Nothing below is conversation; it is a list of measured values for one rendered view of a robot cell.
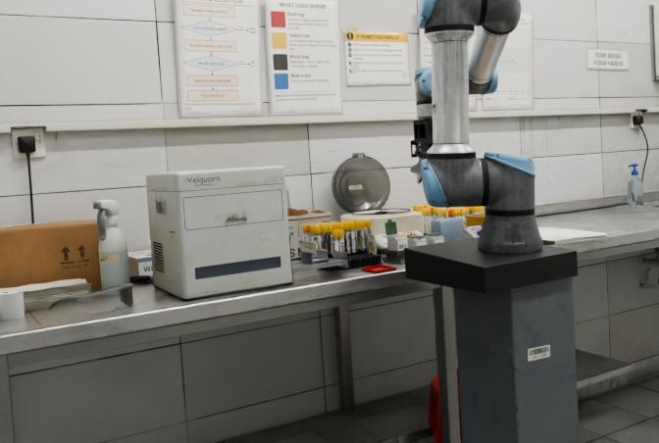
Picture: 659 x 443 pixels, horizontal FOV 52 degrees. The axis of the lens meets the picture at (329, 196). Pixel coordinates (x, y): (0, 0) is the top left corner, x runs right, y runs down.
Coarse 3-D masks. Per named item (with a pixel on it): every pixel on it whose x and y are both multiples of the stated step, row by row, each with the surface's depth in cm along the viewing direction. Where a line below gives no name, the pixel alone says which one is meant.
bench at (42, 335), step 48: (624, 240) 226; (144, 288) 178; (288, 288) 165; (336, 288) 172; (384, 288) 183; (432, 288) 191; (0, 336) 134; (48, 336) 138; (96, 336) 143; (144, 336) 151; (336, 336) 247; (0, 384) 136; (0, 432) 137; (288, 432) 230; (336, 432) 228; (384, 432) 225; (432, 432) 227
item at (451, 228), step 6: (432, 222) 209; (438, 222) 206; (444, 222) 207; (450, 222) 208; (456, 222) 210; (462, 222) 212; (432, 228) 209; (438, 228) 207; (444, 228) 207; (450, 228) 208; (456, 228) 210; (462, 228) 212; (444, 234) 207; (450, 234) 208; (456, 234) 210; (444, 240) 207; (450, 240) 208
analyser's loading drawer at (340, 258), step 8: (304, 256) 178; (312, 256) 175; (320, 256) 180; (328, 256) 177; (336, 256) 183; (344, 256) 179; (296, 264) 177; (304, 264) 176; (312, 264) 175; (320, 264) 175; (328, 264) 176; (336, 264) 178; (344, 264) 179
